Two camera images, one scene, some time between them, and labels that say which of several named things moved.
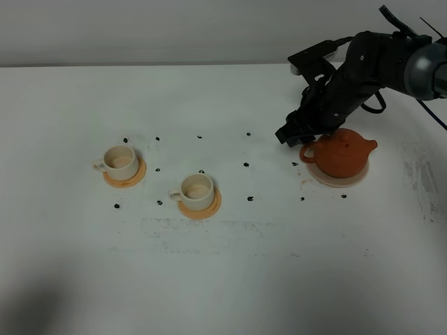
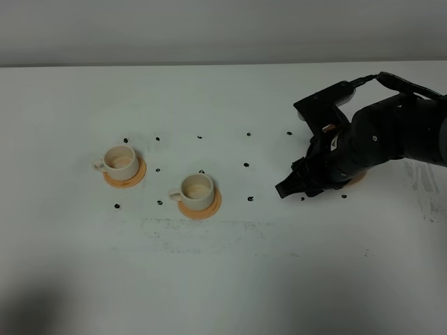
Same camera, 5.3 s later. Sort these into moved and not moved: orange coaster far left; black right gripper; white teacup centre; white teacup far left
Moved: black right gripper
Not moved: orange coaster far left; white teacup centre; white teacup far left
